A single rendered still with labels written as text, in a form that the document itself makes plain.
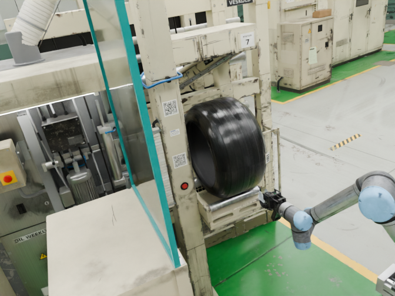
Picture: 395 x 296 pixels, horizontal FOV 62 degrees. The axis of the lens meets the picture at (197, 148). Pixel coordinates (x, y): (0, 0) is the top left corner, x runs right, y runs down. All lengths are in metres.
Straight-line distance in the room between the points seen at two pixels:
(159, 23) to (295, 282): 2.01
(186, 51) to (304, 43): 4.58
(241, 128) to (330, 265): 1.51
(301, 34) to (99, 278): 5.60
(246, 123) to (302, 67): 4.73
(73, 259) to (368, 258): 2.27
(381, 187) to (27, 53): 1.58
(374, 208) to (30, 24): 1.60
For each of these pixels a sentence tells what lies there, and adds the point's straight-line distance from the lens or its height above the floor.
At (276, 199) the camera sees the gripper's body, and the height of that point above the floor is 1.06.
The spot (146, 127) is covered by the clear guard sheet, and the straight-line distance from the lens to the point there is 0.79.
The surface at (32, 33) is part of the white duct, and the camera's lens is 1.73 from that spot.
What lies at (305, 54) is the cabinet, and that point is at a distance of 6.35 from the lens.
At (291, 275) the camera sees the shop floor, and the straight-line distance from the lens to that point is 2.71.
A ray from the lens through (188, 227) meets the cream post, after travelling 1.94.
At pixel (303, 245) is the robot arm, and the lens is 1.57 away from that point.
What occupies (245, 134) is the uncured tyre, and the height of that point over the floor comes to 1.32.
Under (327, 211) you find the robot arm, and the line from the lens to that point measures 1.58.
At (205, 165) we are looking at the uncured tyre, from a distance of 2.11.
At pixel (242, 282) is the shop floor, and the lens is 2.67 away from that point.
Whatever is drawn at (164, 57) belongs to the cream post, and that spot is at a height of 1.75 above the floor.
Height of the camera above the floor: 2.01
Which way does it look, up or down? 26 degrees down
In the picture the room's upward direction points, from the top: 9 degrees counter-clockwise
